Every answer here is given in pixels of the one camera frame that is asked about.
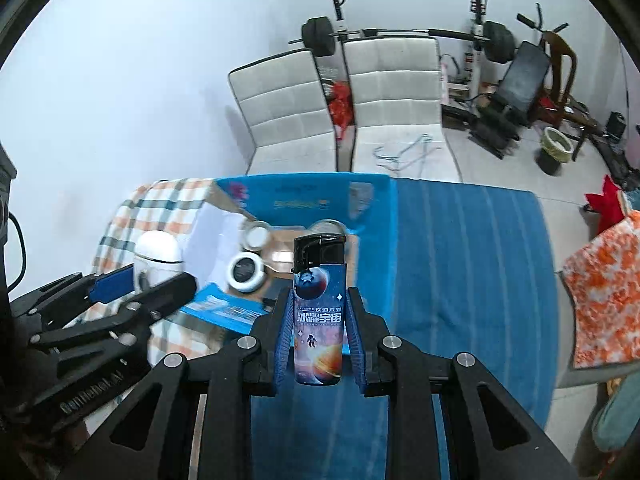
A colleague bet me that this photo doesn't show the red bag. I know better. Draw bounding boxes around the red bag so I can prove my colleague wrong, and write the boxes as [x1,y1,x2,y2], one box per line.
[327,82,354,141]

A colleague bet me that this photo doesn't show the red cloth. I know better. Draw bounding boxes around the red cloth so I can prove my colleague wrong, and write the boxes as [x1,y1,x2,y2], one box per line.
[582,174,626,221]

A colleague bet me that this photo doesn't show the teal cloth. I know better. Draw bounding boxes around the teal cloth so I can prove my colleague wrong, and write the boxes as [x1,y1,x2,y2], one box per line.
[595,375,640,461]

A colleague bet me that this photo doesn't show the printed lighter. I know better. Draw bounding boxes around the printed lighter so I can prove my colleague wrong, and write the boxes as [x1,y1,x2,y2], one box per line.
[291,234,347,387]

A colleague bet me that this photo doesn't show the black barbell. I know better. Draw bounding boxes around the black barbell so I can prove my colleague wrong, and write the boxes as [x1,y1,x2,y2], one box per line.
[288,16,516,63]

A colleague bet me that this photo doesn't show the white padded chair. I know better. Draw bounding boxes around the white padded chair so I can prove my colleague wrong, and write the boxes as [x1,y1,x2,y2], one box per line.
[227,49,337,176]
[341,36,463,183]

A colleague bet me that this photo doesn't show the blue striped cloth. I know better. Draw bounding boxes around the blue striped cloth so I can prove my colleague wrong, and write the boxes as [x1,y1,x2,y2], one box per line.
[250,177,561,480]

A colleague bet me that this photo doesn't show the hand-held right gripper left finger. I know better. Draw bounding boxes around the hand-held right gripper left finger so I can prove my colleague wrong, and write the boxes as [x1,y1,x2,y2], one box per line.
[57,287,296,480]

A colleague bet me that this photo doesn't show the black and white round tin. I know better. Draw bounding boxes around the black and white round tin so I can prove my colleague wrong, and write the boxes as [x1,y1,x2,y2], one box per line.
[226,254,267,293]

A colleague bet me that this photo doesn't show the black cable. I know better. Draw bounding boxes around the black cable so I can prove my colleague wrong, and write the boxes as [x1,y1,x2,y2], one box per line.
[7,212,27,288]

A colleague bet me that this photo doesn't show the blue cardboard box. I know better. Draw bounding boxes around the blue cardboard box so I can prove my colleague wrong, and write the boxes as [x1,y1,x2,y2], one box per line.
[180,172,398,333]

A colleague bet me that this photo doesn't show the white earbud case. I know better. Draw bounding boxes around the white earbud case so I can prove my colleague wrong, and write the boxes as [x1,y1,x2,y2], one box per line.
[132,231,185,293]

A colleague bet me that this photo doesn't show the wire clothes hangers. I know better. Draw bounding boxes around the wire clothes hangers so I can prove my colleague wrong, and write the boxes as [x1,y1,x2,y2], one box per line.
[372,133,433,176]

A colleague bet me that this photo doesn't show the white squat rack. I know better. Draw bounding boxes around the white squat rack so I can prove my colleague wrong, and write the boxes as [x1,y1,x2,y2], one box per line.
[326,0,493,91]

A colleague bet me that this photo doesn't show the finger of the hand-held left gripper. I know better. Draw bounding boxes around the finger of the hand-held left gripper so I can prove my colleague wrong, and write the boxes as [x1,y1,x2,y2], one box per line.
[9,265,137,319]
[29,272,199,357]

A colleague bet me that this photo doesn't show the black weight bench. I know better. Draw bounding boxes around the black weight bench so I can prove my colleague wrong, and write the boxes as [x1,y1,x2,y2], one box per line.
[467,41,551,160]

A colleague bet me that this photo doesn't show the woven wastebasket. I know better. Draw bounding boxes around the woven wastebasket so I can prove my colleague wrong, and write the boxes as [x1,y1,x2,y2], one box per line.
[537,127,574,176]

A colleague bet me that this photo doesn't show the plaid blanket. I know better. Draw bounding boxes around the plaid blanket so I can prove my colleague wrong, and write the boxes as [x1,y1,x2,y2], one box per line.
[82,178,251,361]

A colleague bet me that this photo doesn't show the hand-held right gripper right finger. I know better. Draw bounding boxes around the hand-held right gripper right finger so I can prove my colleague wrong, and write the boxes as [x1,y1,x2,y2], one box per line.
[346,286,581,480]

